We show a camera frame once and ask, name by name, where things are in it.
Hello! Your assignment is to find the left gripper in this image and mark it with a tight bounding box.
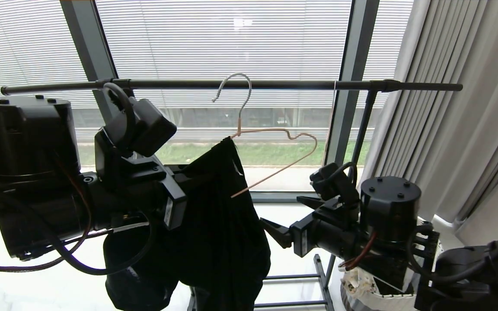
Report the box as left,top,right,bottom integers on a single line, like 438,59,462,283
88,173,188,230

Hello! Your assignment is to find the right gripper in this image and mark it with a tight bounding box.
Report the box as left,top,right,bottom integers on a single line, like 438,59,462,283
260,196,363,260

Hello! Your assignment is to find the black garment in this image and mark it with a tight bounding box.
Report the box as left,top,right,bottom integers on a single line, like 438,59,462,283
103,136,271,311

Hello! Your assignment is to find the cream printed garment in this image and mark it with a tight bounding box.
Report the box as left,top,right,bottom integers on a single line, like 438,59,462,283
342,269,378,299

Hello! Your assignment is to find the pink clothes hanger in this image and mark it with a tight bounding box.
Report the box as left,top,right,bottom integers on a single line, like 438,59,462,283
212,73,319,198
323,81,338,165

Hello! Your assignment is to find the white laundry basket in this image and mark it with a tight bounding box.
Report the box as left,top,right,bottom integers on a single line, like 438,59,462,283
340,259,420,311

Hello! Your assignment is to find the black clothes rack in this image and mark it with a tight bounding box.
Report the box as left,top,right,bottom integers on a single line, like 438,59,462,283
0,79,463,311

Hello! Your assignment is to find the window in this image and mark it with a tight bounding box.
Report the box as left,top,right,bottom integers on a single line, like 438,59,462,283
0,0,414,203

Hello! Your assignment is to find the beige curtain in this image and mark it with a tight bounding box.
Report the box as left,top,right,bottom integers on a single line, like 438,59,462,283
357,0,498,247

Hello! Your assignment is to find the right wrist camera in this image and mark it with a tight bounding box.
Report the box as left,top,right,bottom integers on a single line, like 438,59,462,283
310,162,360,209

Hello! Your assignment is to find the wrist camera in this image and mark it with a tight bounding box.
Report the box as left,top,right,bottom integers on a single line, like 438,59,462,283
95,98,177,175
310,162,360,209

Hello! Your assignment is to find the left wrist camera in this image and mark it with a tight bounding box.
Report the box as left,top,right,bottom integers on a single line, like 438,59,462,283
95,98,177,175

